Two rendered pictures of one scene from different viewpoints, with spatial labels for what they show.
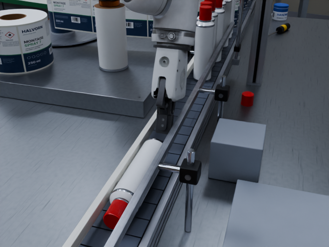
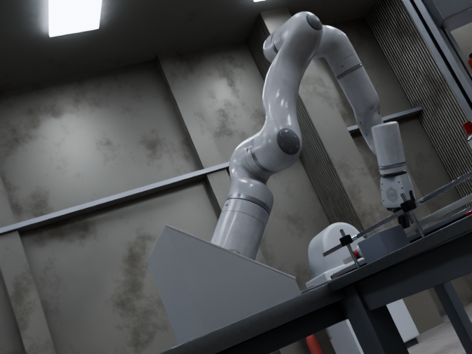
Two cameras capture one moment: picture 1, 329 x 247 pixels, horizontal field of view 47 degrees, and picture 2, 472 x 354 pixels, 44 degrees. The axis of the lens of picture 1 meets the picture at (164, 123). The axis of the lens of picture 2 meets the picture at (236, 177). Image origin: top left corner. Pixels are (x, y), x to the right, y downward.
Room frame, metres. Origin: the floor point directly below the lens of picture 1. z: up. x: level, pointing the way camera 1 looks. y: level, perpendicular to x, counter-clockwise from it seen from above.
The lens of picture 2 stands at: (1.46, -1.73, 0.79)
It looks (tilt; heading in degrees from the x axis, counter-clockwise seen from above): 15 degrees up; 128
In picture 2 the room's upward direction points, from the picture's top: 23 degrees counter-clockwise
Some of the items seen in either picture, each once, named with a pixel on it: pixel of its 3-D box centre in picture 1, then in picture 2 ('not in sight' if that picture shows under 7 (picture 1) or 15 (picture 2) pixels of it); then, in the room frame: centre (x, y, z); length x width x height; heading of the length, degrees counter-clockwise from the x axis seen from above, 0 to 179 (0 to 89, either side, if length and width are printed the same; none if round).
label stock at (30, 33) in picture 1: (17, 40); not in sight; (1.15, 0.46, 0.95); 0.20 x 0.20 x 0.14
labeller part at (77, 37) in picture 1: (63, 33); not in sight; (1.45, 0.39, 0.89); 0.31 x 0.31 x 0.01
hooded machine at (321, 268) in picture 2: not in sight; (352, 291); (-2.34, 4.40, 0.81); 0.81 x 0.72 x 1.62; 60
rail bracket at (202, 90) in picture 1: (211, 108); (419, 218); (0.77, -0.11, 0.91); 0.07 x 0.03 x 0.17; 73
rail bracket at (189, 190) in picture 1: (176, 190); (355, 251); (0.48, -0.02, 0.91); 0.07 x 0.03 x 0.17; 73
